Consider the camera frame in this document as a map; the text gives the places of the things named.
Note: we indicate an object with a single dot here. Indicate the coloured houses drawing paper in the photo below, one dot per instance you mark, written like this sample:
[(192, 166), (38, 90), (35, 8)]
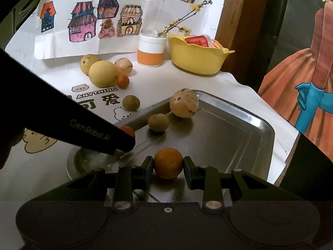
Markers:
[(79, 27)]

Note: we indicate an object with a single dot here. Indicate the orange round fruit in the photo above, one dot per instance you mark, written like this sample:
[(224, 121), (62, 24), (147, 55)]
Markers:
[(168, 163)]

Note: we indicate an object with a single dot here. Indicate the white printed table cloth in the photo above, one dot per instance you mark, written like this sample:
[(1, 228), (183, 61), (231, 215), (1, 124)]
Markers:
[(26, 176)]

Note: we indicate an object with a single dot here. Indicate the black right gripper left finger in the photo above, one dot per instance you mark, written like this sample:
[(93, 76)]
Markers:
[(126, 180)]

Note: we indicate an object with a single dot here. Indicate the yellow green pear fruit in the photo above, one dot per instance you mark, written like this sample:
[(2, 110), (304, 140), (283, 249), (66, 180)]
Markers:
[(87, 61)]

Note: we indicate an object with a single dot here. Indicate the metal tray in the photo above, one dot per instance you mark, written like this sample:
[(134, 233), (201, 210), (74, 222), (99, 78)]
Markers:
[(220, 134)]

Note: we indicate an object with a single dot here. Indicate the yellow plastic bowl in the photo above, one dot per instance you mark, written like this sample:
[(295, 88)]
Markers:
[(196, 59)]

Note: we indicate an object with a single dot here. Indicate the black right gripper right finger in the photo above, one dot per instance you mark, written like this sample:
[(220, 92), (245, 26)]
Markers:
[(212, 183)]

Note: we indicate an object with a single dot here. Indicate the yellow flower twig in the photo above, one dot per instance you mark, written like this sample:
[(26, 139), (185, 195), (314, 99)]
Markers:
[(194, 9)]

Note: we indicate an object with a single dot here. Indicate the white orange glass jar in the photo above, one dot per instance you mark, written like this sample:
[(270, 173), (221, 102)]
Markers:
[(151, 48)]

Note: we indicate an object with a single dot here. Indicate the small orange red fruit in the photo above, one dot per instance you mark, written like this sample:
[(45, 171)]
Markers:
[(122, 81)]

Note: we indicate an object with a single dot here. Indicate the red white toy block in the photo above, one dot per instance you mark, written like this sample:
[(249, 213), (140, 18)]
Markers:
[(201, 40)]

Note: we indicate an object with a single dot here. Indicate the beige speckled round fruit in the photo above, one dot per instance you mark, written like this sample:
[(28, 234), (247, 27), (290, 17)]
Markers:
[(184, 103)]

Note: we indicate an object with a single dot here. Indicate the brown wooden post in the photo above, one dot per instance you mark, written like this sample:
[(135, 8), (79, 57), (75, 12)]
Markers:
[(238, 30)]

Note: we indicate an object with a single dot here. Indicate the orange dress lady poster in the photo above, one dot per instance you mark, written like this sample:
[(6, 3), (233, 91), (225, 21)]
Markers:
[(299, 88)]

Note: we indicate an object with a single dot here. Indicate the large yellow round fruit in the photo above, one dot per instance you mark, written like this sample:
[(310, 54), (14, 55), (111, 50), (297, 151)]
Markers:
[(103, 74)]

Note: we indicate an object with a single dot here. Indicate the olive brown small fruit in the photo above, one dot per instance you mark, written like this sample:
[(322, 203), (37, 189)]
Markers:
[(158, 122), (131, 103)]

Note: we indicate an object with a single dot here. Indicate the pale peach round fruit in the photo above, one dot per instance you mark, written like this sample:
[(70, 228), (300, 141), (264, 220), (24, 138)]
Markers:
[(124, 66)]

